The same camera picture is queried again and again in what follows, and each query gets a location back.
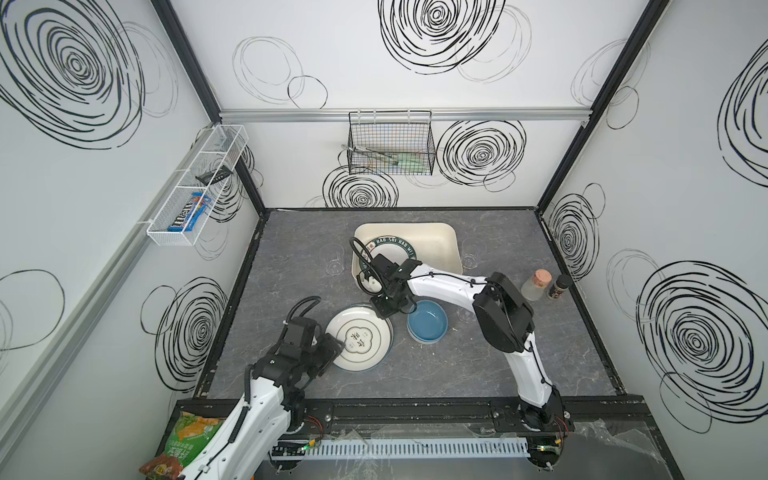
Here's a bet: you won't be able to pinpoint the green rim plate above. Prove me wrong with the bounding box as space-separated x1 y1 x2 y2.
366 236 418 265

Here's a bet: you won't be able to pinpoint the cream plate green motif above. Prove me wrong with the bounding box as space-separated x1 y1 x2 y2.
325 304 394 372

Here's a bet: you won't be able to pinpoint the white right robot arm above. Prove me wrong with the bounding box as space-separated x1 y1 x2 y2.
358 254 564 432

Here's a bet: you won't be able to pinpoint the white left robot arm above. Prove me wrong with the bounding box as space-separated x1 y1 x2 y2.
180 317 344 479

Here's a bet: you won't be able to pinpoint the cream plastic bin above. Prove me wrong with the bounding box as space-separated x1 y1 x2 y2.
354 223 464 274

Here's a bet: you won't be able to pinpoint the blue bowl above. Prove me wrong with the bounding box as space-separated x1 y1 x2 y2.
407 300 449 344

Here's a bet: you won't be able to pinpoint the clear plastic cup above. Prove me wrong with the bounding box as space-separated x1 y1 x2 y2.
460 245 481 271
323 251 346 277

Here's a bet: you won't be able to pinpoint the green item in basket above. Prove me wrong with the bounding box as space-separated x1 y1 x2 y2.
395 152 433 175

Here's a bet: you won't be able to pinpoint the metal tongs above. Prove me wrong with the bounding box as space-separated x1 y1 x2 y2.
341 144 400 165

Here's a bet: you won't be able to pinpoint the green snack bag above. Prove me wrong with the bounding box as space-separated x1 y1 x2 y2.
138 412 224 479

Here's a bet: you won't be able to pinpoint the pink lid glass jar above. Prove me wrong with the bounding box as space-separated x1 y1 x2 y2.
521 269 552 302

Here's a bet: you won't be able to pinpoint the dark lid spice bottle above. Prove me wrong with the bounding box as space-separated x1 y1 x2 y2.
547 274 574 299

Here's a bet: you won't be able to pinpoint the blue candy packet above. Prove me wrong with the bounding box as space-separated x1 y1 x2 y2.
167 192 211 233

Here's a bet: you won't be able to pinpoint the black remote control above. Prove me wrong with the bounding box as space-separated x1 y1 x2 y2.
195 165 232 186

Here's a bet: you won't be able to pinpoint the black wire basket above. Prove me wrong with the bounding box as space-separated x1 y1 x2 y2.
344 109 437 176

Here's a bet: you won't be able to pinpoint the clear wall shelf basket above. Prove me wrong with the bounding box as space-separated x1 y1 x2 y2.
146 124 248 247

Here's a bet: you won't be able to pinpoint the white slotted cable duct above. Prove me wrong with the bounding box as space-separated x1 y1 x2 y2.
268 437 530 462

